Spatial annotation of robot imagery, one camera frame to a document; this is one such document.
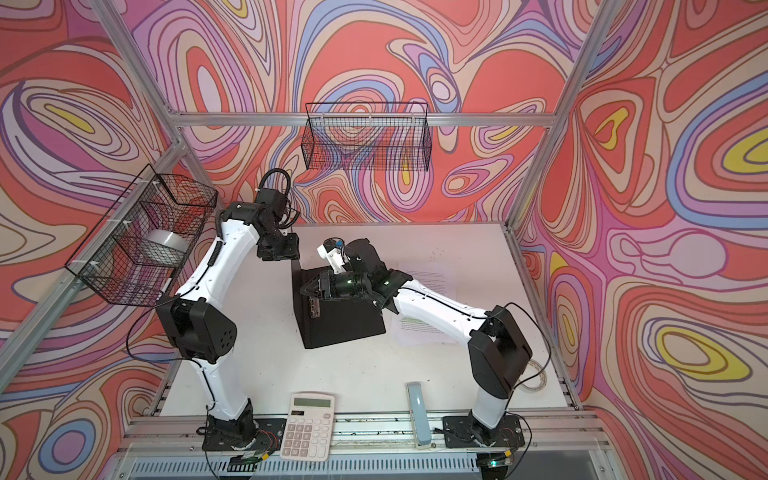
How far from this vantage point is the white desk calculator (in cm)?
72

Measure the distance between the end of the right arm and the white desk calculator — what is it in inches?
12.2

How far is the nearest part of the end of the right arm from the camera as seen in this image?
1.97ft
